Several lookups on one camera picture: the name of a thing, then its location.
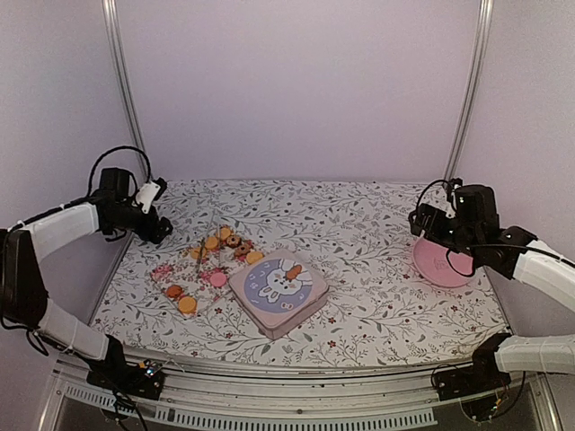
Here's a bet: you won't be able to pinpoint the floral tablecloth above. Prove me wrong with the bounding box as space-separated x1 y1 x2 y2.
92 180 508 368

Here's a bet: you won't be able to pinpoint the metal tin lid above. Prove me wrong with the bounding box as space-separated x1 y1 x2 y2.
229 249 329 308

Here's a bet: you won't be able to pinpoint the chocolate donut cookie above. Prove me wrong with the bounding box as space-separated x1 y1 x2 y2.
226 234 242 248

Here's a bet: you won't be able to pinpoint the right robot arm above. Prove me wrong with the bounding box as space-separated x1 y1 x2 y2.
408 179 574 400

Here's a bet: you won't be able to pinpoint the pink plate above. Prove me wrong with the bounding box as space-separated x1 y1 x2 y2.
411 238 475 288

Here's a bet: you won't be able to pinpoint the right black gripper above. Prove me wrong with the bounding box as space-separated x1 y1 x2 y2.
409 204 480 259

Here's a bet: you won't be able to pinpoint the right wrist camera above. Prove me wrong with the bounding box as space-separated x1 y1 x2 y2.
442 178 464 218

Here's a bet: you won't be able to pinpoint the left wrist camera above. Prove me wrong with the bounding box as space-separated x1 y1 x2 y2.
135 178 167 214

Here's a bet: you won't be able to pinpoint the aluminium frame post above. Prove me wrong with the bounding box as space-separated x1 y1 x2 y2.
443 0 494 180
102 0 153 180

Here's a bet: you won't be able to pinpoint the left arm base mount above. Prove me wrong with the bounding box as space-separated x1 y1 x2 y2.
86 360 165 400

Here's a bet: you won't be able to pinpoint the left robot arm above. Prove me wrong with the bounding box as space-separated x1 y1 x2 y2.
1 168 173 398

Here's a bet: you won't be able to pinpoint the metal divided cookie tin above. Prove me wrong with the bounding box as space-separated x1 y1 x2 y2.
242 286 328 340

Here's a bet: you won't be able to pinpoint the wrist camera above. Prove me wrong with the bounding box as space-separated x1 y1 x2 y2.
135 178 167 214
442 178 464 218

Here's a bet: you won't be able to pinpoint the metal serving tongs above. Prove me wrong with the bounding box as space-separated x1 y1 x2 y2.
195 224 224 274

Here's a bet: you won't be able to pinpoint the pink round cookie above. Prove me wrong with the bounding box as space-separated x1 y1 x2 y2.
209 273 227 288

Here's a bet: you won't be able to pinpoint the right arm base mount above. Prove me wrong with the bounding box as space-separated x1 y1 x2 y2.
430 364 511 423

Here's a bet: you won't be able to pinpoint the left aluminium frame post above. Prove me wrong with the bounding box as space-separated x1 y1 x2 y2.
102 0 153 180

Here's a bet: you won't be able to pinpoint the right aluminium frame post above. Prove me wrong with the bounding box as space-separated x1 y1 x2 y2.
443 0 494 180

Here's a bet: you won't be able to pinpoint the floral cookie tray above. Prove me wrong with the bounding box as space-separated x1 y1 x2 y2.
150 224 265 319

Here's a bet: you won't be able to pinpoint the round tan cookie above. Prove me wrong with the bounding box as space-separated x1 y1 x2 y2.
246 251 264 265

